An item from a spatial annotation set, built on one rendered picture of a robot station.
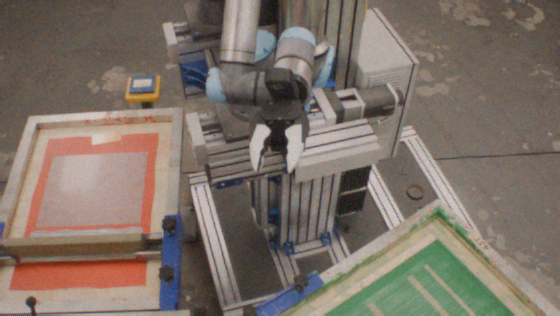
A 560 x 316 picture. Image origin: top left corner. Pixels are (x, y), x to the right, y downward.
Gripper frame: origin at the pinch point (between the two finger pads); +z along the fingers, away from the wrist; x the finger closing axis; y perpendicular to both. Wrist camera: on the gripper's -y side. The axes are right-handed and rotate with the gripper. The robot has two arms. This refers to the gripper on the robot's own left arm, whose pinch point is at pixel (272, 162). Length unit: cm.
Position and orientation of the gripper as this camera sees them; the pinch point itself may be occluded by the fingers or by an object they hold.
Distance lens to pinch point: 83.9
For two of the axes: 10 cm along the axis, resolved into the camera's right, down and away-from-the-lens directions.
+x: -9.8, -0.1, 2.0
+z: -1.4, 7.5, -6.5
